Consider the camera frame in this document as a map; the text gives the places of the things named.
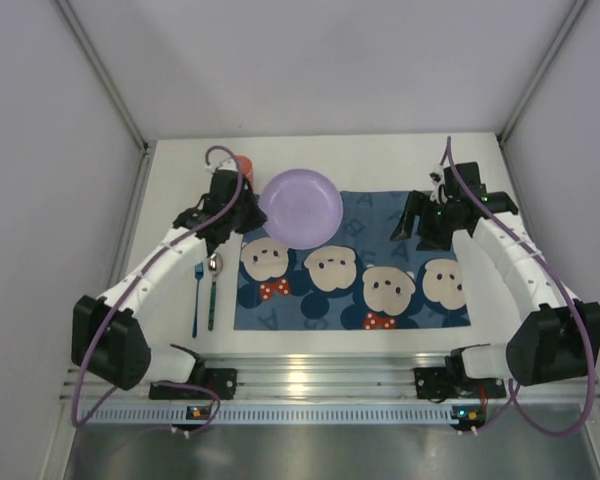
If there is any blue cartoon mouse placemat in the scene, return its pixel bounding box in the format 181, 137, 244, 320
234, 191, 470, 331

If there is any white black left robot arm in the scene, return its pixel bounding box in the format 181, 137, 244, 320
71, 169, 266, 391

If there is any aluminium mounting rail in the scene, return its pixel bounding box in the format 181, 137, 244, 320
80, 353, 586, 403

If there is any purple plastic plate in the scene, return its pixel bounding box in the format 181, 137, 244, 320
259, 169, 344, 250

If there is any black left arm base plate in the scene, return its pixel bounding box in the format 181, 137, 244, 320
149, 368, 238, 401

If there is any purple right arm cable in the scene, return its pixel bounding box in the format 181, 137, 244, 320
439, 135, 597, 439

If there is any green handled steel spoon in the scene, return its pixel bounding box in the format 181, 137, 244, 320
207, 252, 224, 331

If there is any salmon plastic cup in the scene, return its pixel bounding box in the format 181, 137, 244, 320
236, 155, 254, 185

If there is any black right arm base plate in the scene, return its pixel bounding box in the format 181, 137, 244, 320
413, 367, 506, 403

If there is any blue metal fork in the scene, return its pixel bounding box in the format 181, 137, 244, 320
192, 263, 204, 338

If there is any perforated grey cable duct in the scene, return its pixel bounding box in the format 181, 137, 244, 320
79, 402, 489, 426

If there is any aluminium frame post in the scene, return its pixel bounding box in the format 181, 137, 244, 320
52, 0, 156, 154
497, 0, 590, 148

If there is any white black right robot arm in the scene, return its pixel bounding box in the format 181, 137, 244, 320
391, 162, 600, 386

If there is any right aluminium frame post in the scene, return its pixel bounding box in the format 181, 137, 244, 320
497, 0, 590, 148

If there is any left aluminium frame post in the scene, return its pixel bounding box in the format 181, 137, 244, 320
52, 0, 156, 154

